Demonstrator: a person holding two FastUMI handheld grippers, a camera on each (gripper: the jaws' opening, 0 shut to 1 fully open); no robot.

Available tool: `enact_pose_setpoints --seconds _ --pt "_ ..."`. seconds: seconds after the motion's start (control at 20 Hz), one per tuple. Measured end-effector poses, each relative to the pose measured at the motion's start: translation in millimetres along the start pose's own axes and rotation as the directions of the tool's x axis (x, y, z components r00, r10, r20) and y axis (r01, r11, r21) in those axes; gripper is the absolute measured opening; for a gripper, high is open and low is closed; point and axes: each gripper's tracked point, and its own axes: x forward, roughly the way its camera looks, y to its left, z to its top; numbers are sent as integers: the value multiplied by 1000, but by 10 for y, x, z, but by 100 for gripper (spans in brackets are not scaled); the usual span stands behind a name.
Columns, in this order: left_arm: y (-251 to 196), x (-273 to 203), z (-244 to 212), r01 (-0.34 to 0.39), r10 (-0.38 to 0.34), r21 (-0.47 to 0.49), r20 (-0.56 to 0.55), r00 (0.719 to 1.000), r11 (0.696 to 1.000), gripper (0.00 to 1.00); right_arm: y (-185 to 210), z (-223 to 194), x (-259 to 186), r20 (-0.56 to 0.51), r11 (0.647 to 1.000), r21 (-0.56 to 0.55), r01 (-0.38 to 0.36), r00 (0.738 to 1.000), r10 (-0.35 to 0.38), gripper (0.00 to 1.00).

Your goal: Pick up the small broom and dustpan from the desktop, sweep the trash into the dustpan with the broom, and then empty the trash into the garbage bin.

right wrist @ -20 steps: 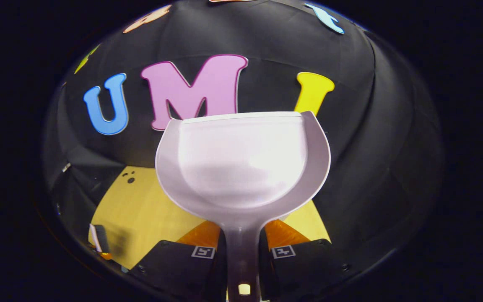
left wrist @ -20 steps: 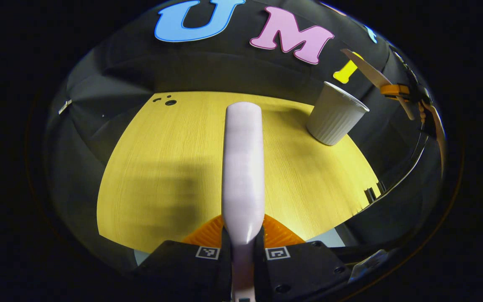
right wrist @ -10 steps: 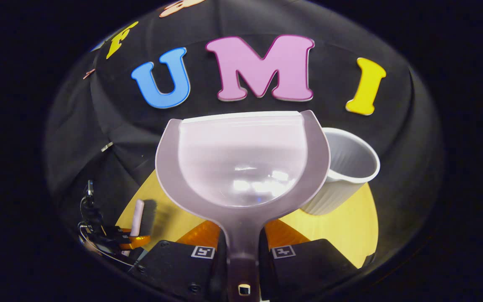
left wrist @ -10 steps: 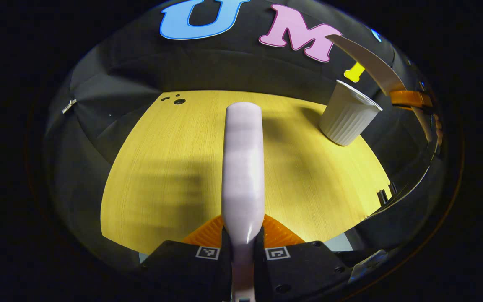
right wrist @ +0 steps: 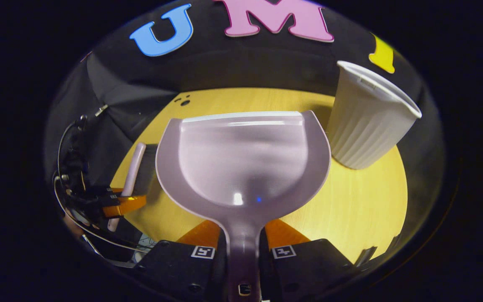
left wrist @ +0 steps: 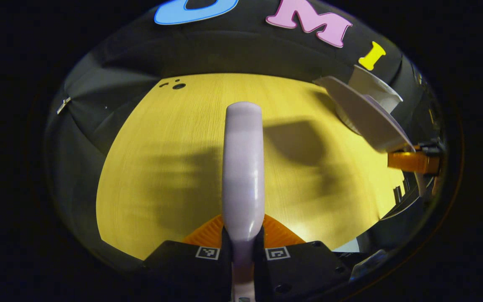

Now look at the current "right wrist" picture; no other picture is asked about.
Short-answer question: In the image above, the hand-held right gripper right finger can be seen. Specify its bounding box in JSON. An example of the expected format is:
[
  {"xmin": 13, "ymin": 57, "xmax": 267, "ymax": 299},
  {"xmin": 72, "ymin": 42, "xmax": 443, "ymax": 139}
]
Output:
[{"xmin": 260, "ymin": 219, "xmax": 357, "ymax": 302}]

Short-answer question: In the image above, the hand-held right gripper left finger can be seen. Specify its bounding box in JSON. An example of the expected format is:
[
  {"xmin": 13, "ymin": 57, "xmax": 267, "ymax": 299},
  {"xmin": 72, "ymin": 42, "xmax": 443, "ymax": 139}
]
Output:
[{"xmin": 135, "ymin": 220, "xmax": 229, "ymax": 302}]

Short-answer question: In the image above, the pale grey dustpan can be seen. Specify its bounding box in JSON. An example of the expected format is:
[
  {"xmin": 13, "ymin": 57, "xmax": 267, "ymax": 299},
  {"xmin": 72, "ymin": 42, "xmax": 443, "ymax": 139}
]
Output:
[{"xmin": 156, "ymin": 110, "xmax": 332, "ymax": 302}]

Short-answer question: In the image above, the white ribbed garbage bin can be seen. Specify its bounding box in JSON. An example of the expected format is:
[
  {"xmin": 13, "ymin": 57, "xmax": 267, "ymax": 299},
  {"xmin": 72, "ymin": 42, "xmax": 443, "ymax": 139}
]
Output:
[{"xmin": 326, "ymin": 61, "xmax": 422, "ymax": 169}]

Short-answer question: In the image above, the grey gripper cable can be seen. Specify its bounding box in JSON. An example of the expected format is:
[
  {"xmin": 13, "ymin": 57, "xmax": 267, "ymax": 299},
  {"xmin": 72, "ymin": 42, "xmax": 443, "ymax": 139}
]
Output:
[{"xmin": 54, "ymin": 120, "xmax": 152, "ymax": 267}]

